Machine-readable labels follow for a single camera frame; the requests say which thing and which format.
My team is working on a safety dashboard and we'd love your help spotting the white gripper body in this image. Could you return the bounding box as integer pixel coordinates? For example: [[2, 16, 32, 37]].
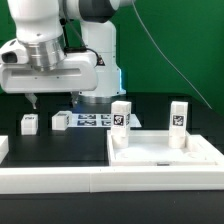
[[0, 51, 98, 93]]

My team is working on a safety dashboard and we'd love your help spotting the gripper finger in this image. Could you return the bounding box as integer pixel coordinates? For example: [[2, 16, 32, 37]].
[[70, 92, 79, 107], [25, 93, 37, 108]]

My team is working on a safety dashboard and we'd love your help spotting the white square table top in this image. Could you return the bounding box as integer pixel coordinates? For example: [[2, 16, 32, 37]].
[[107, 130, 224, 166]]

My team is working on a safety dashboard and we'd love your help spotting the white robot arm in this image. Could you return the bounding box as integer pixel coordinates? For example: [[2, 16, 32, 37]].
[[0, 0, 130, 103]]

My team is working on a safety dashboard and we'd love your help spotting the apriltag base marker sheet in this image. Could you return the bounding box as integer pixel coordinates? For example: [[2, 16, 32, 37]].
[[69, 114, 141, 128]]

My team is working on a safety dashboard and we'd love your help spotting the white left fence piece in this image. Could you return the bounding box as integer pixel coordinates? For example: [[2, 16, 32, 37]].
[[0, 136, 9, 164]]

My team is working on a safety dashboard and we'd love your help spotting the white front fence bar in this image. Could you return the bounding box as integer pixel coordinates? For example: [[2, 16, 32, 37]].
[[0, 166, 224, 194]]

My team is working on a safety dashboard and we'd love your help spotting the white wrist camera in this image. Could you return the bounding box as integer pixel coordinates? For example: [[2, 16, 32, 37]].
[[0, 39, 29, 64]]

